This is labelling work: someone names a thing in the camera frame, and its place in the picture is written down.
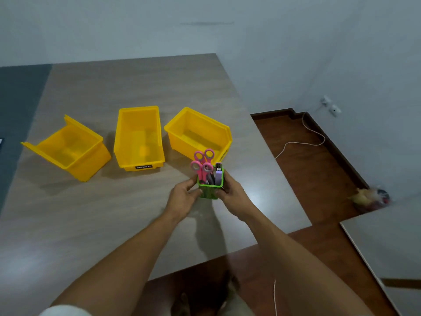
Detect person's left hand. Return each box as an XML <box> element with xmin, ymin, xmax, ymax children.
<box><xmin>164</xmin><ymin>176</ymin><xmax>203</xmax><ymax>224</ymax></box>

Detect person's right hand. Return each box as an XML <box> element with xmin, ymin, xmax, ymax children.
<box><xmin>215</xmin><ymin>169</ymin><xmax>254</xmax><ymax>223</ymax></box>

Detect green pen holder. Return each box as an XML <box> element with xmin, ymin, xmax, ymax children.
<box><xmin>196</xmin><ymin>164</ymin><xmax>225</xmax><ymax>200</ymax></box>

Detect person's left forearm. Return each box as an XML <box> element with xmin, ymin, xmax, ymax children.
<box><xmin>49</xmin><ymin>209</ymin><xmax>189</xmax><ymax>316</ymax></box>

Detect person's right forearm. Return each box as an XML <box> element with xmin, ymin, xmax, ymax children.
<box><xmin>230</xmin><ymin>210</ymin><xmax>375</xmax><ymax>316</ymax></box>

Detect pink scissors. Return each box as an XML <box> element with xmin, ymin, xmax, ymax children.
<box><xmin>190</xmin><ymin>160</ymin><xmax>214</xmax><ymax>185</ymax></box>
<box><xmin>193</xmin><ymin>148</ymin><xmax>216</xmax><ymax>183</ymax></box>

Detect yellow storage bin angled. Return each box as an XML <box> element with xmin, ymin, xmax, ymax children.
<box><xmin>163</xmin><ymin>107</ymin><xmax>233</xmax><ymax>165</ymax></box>

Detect yellow storage bin black label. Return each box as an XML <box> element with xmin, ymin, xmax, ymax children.
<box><xmin>113</xmin><ymin>106</ymin><xmax>166</xmax><ymax>172</ymax></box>

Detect person's legs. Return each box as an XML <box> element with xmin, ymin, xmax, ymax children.
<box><xmin>170</xmin><ymin>270</ymin><xmax>256</xmax><ymax>316</ymax></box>

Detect yellow storage bin tipped over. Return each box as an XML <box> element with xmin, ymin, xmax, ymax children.
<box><xmin>21</xmin><ymin>114</ymin><xmax>112</xmax><ymax>183</ymax></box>

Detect plastic bag with items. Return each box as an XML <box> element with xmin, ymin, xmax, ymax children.
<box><xmin>348</xmin><ymin>185</ymin><xmax>392</xmax><ymax>213</ymax></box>

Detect white sleeve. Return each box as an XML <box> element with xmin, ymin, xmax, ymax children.
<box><xmin>39</xmin><ymin>304</ymin><xmax>93</xmax><ymax>316</ymax></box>

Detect wooden table leg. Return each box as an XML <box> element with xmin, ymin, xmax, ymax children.
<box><xmin>379</xmin><ymin>277</ymin><xmax>421</xmax><ymax>291</ymax></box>

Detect white cable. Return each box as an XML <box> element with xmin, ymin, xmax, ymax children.
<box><xmin>274</xmin><ymin>111</ymin><xmax>326</xmax><ymax>160</ymax></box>

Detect white wall socket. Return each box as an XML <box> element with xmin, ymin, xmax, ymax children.
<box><xmin>320</xmin><ymin>95</ymin><xmax>342</xmax><ymax>117</ymax></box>

